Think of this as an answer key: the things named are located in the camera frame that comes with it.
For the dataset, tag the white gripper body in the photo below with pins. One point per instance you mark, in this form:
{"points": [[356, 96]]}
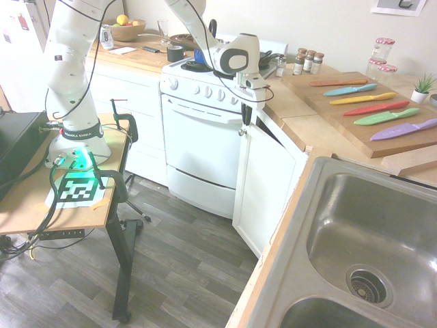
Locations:
{"points": [[255, 93]]}

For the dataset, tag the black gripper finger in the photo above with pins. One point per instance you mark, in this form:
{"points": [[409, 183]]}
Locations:
{"points": [[246, 113]]}

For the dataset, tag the white corner cabinet door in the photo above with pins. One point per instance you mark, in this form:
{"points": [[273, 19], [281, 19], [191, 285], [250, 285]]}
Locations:
{"points": [[266, 184]]}

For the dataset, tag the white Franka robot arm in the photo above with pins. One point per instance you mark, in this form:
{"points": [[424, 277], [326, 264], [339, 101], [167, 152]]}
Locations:
{"points": [[68, 68]]}

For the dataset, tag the white base cabinet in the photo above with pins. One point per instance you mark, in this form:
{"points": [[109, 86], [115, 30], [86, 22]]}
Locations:
{"points": [[136, 112]]}

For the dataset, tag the glass salt shaker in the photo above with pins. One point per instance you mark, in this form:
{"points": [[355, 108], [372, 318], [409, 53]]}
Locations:
{"points": [[280, 66]]}

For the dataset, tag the wooden cutting board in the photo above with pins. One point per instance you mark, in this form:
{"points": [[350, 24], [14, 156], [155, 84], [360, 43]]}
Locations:
{"points": [[341, 128], [293, 87]]}

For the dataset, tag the spice jar brown lid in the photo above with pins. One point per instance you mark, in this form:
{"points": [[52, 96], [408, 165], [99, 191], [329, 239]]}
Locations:
{"points": [[298, 65], [309, 61], [302, 50], [318, 63]]}

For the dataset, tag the white electric stove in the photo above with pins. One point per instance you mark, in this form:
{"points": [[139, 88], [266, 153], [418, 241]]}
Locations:
{"points": [[201, 150]]}

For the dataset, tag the blue pot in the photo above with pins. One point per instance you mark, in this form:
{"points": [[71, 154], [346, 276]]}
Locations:
{"points": [[200, 56]]}

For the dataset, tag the orange knife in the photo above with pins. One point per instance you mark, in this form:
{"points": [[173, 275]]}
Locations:
{"points": [[334, 83]]}

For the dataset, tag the black tape roll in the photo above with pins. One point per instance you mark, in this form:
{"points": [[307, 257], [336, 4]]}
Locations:
{"points": [[175, 54]]}

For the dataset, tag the blue knife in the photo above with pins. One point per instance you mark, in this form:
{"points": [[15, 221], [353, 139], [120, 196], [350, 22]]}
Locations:
{"points": [[348, 90]]}

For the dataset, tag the yellow knife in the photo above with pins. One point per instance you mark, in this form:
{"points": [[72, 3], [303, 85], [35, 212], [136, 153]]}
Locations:
{"points": [[358, 99]]}

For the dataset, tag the clear drinking glass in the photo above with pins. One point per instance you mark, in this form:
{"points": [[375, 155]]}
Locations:
{"points": [[163, 32]]}

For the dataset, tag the black remote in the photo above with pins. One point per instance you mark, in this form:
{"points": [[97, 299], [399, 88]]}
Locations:
{"points": [[150, 49]]}

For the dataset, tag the black table clamp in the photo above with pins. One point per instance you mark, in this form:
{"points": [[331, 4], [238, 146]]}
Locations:
{"points": [[117, 184], [131, 124]]}

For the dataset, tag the red knife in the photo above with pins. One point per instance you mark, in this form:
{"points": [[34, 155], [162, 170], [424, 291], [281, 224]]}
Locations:
{"points": [[372, 109]]}

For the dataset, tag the short glass jar checkered lid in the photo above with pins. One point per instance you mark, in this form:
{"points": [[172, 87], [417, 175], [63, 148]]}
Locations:
{"points": [[375, 68], [388, 75]]}

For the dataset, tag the green knife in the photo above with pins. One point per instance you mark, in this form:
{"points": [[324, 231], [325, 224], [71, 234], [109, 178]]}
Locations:
{"points": [[382, 118]]}

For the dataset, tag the tall glass jar checkered lid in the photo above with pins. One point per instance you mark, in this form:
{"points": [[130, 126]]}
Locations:
{"points": [[384, 51]]}

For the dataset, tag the white notepad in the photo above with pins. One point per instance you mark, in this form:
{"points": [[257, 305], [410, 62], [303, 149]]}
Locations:
{"points": [[123, 50]]}

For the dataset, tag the orange fruit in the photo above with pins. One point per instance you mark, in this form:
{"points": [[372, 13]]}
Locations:
{"points": [[135, 23]]}

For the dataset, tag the wooden fruit bowl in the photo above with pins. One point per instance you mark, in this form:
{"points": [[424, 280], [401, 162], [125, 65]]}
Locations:
{"points": [[128, 33]]}

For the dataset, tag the red fruit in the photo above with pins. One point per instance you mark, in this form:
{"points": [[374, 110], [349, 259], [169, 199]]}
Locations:
{"points": [[128, 24]]}

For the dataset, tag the black tripod leg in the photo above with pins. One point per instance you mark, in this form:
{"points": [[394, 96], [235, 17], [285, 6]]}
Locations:
{"points": [[136, 208]]}

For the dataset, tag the purple knife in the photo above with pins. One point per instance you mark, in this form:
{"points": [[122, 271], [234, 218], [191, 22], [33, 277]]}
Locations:
{"points": [[399, 130]]}

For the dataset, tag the yellow fruit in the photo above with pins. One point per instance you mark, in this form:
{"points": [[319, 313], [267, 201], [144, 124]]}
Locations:
{"points": [[122, 20]]}

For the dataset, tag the white drink can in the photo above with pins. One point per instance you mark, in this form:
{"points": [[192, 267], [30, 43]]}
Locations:
{"points": [[107, 37]]}

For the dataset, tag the small spiky plant white pot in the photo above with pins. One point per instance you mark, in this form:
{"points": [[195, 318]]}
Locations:
{"points": [[420, 95]]}

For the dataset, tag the stainless steel double sink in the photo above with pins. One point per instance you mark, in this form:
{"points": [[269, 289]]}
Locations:
{"points": [[375, 222]]}

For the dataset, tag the narrow wooden board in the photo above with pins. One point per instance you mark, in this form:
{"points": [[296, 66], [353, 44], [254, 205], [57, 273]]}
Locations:
{"points": [[413, 162]]}

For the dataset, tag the orange tape piece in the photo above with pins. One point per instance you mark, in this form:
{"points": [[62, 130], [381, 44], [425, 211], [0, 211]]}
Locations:
{"points": [[99, 204]]}

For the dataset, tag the black white marker paper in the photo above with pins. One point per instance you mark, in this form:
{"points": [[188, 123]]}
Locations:
{"points": [[78, 191]]}

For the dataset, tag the black controller box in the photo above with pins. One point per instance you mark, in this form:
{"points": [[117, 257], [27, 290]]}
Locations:
{"points": [[20, 143]]}

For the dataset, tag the white fridge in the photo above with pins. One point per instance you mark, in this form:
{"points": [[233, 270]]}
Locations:
{"points": [[20, 68]]}

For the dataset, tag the wooden robot table black legs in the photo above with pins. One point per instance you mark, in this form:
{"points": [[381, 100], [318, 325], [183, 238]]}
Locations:
{"points": [[27, 205]]}

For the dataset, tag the white wall poster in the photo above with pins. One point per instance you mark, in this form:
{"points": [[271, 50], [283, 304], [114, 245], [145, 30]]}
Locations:
{"points": [[385, 7]]}

